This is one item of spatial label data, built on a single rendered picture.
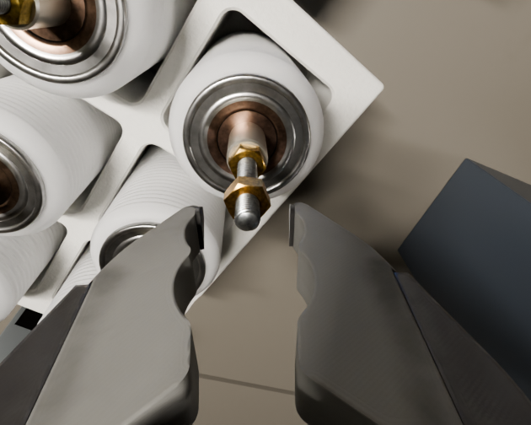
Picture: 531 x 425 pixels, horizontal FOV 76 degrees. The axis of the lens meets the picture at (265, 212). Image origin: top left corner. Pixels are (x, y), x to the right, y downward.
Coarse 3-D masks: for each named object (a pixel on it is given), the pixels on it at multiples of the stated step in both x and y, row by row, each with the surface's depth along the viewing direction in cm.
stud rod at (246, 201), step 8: (240, 160) 17; (248, 160) 17; (240, 168) 16; (248, 168) 16; (256, 168) 17; (248, 176) 15; (256, 176) 16; (240, 200) 13; (248, 200) 13; (256, 200) 14; (240, 208) 13; (248, 208) 13; (256, 208) 13; (240, 216) 13; (248, 216) 13; (256, 216) 13; (240, 224) 13; (248, 224) 13; (256, 224) 13
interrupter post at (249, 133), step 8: (240, 128) 19; (248, 128) 19; (256, 128) 19; (232, 136) 19; (240, 136) 18; (248, 136) 18; (256, 136) 18; (264, 136) 20; (232, 144) 18; (256, 144) 17; (264, 144) 18; (232, 152) 18; (264, 152) 18
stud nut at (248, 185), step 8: (240, 176) 14; (232, 184) 14; (240, 184) 13; (248, 184) 14; (256, 184) 14; (224, 192) 14; (232, 192) 14; (240, 192) 14; (248, 192) 14; (256, 192) 14; (264, 192) 14; (224, 200) 14; (232, 200) 14; (264, 200) 14; (232, 208) 14; (264, 208) 14; (232, 216) 14
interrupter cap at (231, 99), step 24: (216, 96) 19; (240, 96) 19; (264, 96) 19; (288, 96) 19; (192, 120) 19; (216, 120) 19; (240, 120) 20; (264, 120) 20; (288, 120) 20; (192, 144) 20; (216, 144) 20; (288, 144) 20; (192, 168) 21; (216, 168) 21; (288, 168) 21
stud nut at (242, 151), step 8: (240, 144) 17; (248, 144) 17; (240, 152) 17; (248, 152) 17; (256, 152) 17; (232, 160) 17; (256, 160) 17; (264, 160) 18; (232, 168) 17; (264, 168) 17
